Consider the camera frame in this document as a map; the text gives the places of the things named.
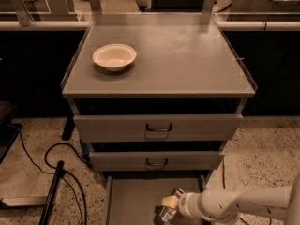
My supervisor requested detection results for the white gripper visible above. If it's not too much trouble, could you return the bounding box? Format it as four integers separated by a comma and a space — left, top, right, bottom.
161, 192, 200, 218

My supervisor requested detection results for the silver redbull can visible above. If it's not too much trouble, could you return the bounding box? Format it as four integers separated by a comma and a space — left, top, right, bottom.
158, 187, 186, 225

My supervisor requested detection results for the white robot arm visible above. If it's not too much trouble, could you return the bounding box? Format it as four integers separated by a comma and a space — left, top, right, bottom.
159, 175, 300, 225

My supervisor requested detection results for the bottom grey drawer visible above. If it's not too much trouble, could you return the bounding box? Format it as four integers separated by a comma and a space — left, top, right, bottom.
104, 177, 211, 225

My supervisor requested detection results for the grey drawer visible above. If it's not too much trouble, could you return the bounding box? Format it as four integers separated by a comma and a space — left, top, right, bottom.
74, 114, 243, 143
89, 151, 224, 172
104, 177, 211, 225

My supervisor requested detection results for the middle grey drawer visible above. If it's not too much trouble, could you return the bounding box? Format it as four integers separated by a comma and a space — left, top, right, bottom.
89, 151, 224, 172

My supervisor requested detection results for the grey drawer cabinet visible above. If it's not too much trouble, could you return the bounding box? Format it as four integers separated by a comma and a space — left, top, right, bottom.
61, 12, 258, 225

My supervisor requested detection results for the top grey drawer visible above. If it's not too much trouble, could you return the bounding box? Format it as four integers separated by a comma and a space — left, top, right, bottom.
74, 114, 243, 143

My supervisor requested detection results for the black bar on floor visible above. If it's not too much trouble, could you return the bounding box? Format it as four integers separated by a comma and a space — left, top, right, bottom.
38, 161, 64, 225

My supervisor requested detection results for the white paper bowl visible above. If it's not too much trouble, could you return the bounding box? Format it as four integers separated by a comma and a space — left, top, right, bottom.
93, 44, 137, 72

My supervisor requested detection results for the dark tray left edge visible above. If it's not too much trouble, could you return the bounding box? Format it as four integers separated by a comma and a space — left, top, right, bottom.
0, 124, 23, 164

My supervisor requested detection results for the black middle drawer handle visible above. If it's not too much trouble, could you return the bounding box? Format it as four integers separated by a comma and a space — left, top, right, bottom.
146, 158, 168, 167

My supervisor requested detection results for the black drawer handle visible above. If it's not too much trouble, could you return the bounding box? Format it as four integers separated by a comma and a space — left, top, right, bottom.
145, 123, 173, 132
146, 158, 168, 167

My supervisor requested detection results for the black cable right floor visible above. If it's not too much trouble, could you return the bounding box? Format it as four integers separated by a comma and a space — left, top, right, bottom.
221, 159, 227, 190

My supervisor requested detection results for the black top drawer handle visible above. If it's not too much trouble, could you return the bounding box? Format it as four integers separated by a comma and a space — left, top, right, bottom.
145, 123, 173, 132

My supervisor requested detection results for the white horizontal rail pipe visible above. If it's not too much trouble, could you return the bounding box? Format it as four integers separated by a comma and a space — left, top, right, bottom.
0, 21, 300, 31

